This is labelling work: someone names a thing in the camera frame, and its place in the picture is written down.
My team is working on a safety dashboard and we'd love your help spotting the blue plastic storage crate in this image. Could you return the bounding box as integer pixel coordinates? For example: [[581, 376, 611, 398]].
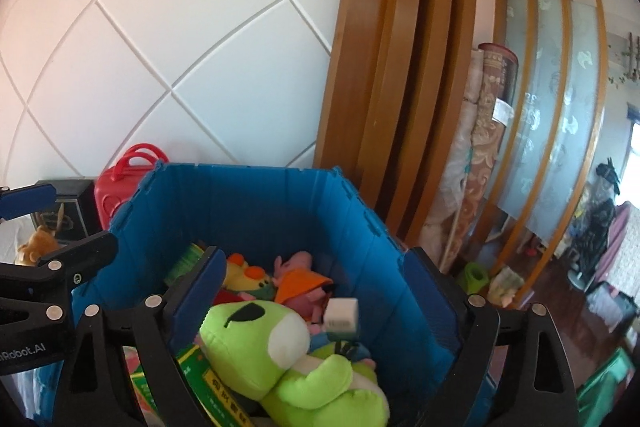
[[70, 159, 501, 427]]

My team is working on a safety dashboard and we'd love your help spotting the wall vine decoration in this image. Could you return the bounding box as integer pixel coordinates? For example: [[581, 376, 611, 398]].
[[607, 34, 640, 90]]

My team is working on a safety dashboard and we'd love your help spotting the wooden lattice glass screen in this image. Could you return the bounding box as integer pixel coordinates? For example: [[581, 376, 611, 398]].
[[487, 0, 611, 278]]

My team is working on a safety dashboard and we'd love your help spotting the red toy suitcase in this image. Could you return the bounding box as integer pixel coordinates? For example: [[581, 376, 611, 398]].
[[94, 144, 168, 233]]

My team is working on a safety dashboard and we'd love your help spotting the yellow plush toy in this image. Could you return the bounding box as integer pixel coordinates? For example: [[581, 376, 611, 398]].
[[222, 253, 276, 303]]

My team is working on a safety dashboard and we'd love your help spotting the pink checked cloth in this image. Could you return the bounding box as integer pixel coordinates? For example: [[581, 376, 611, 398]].
[[587, 202, 640, 333]]

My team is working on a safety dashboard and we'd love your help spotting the pale packet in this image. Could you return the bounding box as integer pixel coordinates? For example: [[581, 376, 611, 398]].
[[487, 267, 523, 308]]

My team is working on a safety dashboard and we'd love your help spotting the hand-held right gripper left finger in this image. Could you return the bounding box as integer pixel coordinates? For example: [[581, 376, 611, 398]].
[[55, 246, 228, 427]]

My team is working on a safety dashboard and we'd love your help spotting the rolled beige carpet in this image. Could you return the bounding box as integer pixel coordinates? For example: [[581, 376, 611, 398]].
[[420, 49, 488, 260]]

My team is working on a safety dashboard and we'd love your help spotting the pink plush orange hat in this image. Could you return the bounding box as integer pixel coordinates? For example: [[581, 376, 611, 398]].
[[274, 251, 335, 323]]

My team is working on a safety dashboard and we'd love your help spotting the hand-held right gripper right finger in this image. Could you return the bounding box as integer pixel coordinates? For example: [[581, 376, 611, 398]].
[[401, 247, 578, 427]]

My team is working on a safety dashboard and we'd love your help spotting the green plastic bin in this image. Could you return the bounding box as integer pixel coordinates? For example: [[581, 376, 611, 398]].
[[575, 347, 638, 427]]

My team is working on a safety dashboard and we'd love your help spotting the small green floor toy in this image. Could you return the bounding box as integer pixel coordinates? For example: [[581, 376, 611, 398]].
[[459, 262, 488, 293]]

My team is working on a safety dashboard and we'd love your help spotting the black covered floor fan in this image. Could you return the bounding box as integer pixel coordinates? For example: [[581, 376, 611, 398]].
[[567, 159, 622, 293]]

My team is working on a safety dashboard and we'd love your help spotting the brown plush toy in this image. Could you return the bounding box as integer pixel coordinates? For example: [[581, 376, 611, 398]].
[[17, 227, 63, 268]]

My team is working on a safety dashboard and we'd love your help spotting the rolled patterned carpet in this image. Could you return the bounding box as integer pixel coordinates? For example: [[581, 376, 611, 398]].
[[450, 42, 521, 268]]

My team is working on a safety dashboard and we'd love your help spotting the black gift box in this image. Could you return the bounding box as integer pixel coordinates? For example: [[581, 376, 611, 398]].
[[30, 179, 98, 244]]

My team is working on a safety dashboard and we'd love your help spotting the green frog plush toy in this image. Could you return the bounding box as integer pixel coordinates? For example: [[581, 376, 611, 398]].
[[199, 299, 391, 427]]

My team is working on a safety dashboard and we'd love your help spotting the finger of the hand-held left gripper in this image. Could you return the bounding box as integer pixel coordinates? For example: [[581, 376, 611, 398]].
[[0, 182, 57, 222], [0, 231, 119, 323]]

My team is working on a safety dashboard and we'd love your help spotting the wooden wall trim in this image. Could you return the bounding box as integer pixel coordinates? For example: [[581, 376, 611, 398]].
[[312, 0, 478, 238]]

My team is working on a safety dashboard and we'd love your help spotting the small white box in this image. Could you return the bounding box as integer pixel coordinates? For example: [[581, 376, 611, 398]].
[[324, 298, 360, 342]]

